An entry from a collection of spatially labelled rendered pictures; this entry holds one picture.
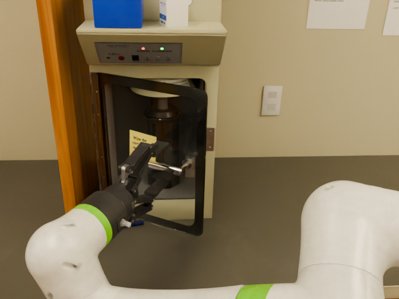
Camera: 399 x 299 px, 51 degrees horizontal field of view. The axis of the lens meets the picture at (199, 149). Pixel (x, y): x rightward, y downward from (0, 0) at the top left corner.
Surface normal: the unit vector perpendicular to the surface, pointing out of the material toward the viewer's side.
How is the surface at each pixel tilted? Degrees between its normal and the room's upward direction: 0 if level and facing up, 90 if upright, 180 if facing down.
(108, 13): 90
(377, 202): 22
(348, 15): 90
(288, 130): 90
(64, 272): 80
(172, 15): 90
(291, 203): 0
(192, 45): 135
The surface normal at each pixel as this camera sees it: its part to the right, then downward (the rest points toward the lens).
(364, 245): 0.24, -0.52
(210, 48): 0.04, 0.94
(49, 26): 0.07, 0.43
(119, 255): 0.03, -0.90
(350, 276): 0.04, -0.71
